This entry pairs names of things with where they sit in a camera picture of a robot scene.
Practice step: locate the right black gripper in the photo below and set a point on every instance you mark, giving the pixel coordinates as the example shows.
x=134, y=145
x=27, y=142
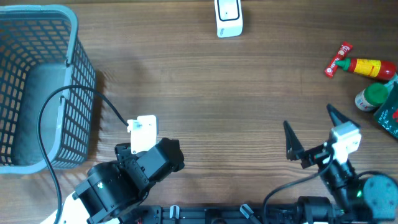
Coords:
x=295, y=151

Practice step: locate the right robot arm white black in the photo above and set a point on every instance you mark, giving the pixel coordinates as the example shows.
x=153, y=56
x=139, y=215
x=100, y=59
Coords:
x=368, y=197

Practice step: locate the red coffee stick sachet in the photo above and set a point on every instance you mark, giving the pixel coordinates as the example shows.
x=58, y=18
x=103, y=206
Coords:
x=342, y=52

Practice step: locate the green 3M gloves packet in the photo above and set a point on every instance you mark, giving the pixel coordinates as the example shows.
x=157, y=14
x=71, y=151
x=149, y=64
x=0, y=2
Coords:
x=386, y=115

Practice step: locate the light teal tissue pack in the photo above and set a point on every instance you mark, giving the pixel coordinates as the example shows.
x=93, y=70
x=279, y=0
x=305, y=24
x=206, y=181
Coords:
x=390, y=84

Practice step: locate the grey plastic mesh basket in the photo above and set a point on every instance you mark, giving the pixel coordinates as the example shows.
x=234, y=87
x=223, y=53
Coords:
x=46, y=90

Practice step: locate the white barcode scanner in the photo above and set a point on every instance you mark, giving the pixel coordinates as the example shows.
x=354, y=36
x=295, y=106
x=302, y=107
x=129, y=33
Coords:
x=229, y=18

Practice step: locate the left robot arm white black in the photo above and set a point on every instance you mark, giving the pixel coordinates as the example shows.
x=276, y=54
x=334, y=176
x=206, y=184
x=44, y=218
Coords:
x=114, y=191

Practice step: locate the green lid jar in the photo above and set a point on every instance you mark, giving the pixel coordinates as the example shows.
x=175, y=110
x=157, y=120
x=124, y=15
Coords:
x=371, y=97

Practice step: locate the red sauce bottle green cap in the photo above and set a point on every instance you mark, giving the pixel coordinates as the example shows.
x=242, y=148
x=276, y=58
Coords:
x=376, y=69

